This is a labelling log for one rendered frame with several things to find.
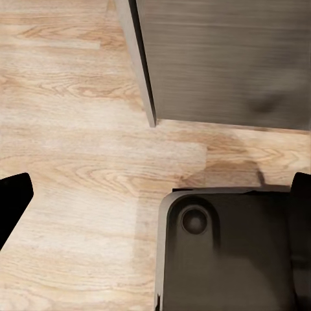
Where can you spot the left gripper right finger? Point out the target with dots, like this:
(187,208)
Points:
(301,193)

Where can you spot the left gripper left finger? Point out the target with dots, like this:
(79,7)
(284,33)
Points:
(16,193)

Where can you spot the dishwasher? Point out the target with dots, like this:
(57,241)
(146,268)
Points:
(239,62)

